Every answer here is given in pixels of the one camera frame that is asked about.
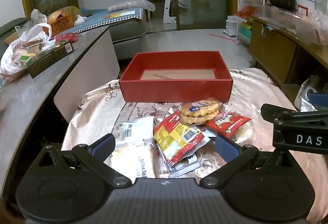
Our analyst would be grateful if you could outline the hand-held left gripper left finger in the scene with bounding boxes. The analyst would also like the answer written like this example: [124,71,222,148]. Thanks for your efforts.
[33,133,132,189]

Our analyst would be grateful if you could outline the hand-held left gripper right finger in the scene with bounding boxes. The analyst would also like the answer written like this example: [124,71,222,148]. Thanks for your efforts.
[199,134,295,187]

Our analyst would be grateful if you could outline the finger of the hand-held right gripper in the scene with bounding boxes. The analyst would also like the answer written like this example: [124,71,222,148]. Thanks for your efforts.
[308,93,328,108]
[261,103,328,122]

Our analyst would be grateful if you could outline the red rice cracker packet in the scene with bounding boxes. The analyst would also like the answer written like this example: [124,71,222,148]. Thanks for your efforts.
[205,113,253,144]

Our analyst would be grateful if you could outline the clear bread bun packet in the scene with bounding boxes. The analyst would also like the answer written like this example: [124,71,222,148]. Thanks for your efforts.
[110,137,158,180]

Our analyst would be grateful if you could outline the waffle cookie packet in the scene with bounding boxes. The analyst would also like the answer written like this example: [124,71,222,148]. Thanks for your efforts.
[179,98,228,126]

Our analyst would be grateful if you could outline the red yellow gummy packet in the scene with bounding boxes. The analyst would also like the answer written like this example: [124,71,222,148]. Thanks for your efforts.
[153,111,205,163]

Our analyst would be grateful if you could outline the red cardboard box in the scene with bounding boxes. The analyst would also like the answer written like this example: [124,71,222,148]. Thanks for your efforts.
[118,51,233,103]

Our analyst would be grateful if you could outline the silver foil bag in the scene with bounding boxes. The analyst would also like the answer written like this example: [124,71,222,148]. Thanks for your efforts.
[295,77,321,112]

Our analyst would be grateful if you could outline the floral satin tablecloth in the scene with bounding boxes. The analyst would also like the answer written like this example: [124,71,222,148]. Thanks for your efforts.
[61,68,328,224]

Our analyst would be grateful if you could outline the white foil snack packet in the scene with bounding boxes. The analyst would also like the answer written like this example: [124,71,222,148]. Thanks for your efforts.
[168,156,202,179]

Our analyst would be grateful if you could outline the wooden cabinet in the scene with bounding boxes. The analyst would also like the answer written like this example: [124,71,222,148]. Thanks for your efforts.
[248,13,328,86]

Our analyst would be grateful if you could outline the grey stone-top side table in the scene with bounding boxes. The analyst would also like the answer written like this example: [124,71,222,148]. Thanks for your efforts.
[0,25,121,204]

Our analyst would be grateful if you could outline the clear plastic packaging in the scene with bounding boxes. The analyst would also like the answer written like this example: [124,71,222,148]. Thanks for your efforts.
[256,5,328,45]

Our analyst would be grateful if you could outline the green and yellow boxes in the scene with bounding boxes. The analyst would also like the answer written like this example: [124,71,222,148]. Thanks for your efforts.
[239,22,253,40]

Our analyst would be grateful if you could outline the pink straw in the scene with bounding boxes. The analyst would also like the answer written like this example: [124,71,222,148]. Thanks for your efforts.
[209,34,240,44]

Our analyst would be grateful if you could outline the white plastic bucket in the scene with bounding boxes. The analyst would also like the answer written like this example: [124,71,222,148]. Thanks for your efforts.
[225,16,240,35]

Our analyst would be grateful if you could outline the red plastic bag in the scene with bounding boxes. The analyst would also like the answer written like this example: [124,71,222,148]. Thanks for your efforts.
[236,6,258,19]

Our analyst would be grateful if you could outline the dark green flat box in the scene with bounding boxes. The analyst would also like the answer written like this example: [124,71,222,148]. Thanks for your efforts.
[27,41,75,79]

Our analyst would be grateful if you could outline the large white plastic bag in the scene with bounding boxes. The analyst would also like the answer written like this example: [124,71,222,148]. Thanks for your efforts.
[0,23,52,78]

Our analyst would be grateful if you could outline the orange plastic basket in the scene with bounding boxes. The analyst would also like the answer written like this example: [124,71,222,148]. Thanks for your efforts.
[47,13,75,37]

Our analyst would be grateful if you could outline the yellow woven fan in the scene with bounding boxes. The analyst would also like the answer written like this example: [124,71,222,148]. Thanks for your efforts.
[55,6,81,21]

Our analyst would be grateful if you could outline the clear plastic bag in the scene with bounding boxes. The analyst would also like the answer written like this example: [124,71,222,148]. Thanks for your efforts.
[108,0,157,13]

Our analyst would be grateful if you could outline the small white plastic bag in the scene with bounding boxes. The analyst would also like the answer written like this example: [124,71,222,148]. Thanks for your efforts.
[31,9,48,25]

